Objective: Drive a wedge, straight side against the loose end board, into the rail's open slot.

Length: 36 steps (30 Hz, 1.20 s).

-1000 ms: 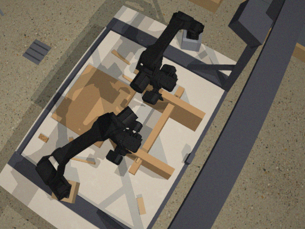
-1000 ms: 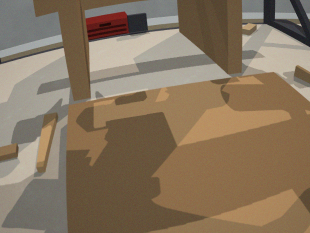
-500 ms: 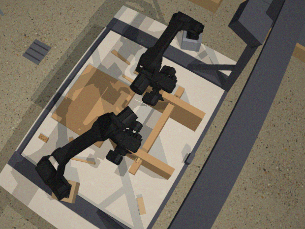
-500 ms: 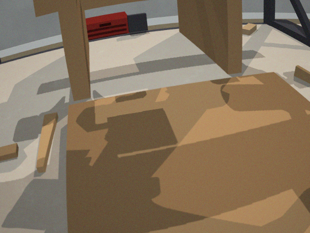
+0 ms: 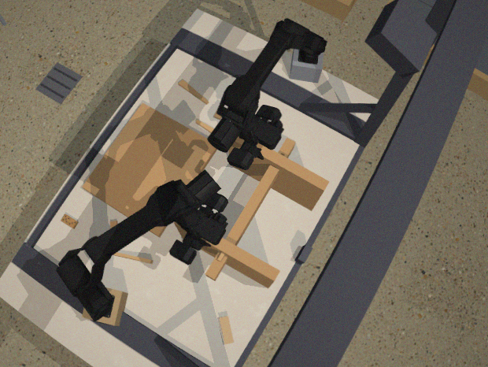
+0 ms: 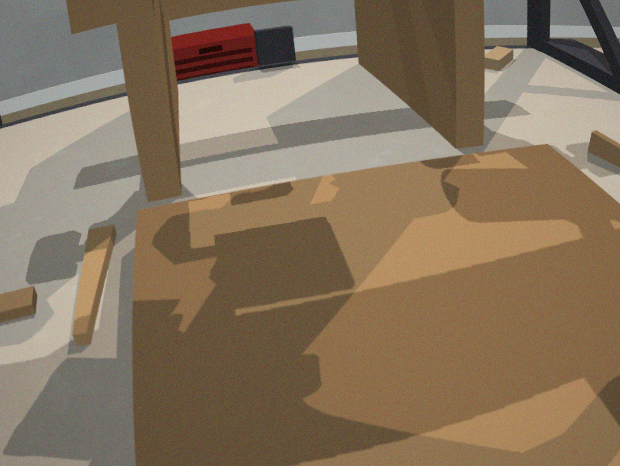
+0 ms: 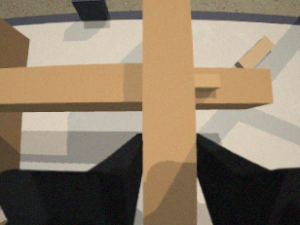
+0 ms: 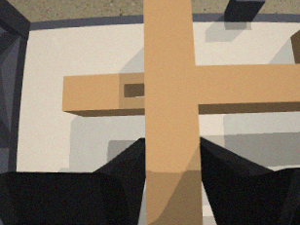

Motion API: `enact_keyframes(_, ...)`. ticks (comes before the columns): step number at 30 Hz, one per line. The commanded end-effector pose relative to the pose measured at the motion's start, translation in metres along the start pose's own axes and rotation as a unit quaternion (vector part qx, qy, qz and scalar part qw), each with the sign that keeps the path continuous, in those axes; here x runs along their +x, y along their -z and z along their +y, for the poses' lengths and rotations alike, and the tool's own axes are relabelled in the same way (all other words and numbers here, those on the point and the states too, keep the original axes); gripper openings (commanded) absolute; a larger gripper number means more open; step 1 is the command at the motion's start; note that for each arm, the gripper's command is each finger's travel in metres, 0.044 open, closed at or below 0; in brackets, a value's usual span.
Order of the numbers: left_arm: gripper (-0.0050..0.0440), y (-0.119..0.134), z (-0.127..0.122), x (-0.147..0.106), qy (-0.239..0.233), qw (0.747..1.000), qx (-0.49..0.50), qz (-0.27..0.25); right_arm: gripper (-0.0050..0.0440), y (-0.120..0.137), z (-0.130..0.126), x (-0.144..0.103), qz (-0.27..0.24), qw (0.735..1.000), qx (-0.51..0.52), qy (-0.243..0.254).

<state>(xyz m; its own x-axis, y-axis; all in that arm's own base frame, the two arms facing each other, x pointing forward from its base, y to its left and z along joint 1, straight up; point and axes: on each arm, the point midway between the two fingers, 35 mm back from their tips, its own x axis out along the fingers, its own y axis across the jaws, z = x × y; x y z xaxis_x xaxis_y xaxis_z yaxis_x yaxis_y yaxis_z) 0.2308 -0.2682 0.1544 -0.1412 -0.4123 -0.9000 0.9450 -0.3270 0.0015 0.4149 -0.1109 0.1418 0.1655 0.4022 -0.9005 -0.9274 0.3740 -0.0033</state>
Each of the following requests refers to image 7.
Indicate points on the brown wooden board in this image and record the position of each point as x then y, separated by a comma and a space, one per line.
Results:
169, 155
14, 48

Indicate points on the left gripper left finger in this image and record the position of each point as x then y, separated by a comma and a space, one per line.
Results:
108, 197

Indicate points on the dark grey block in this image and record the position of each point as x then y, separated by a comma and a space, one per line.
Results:
91, 10

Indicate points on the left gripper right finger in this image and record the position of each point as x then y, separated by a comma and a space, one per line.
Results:
239, 192

